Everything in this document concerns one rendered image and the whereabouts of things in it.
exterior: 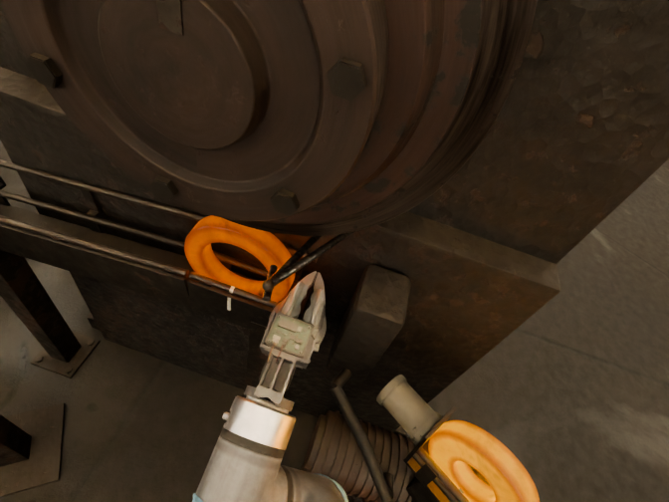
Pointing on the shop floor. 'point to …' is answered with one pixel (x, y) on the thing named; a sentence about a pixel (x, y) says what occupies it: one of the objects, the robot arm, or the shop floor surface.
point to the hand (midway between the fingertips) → (314, 280)
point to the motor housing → (362, 484)
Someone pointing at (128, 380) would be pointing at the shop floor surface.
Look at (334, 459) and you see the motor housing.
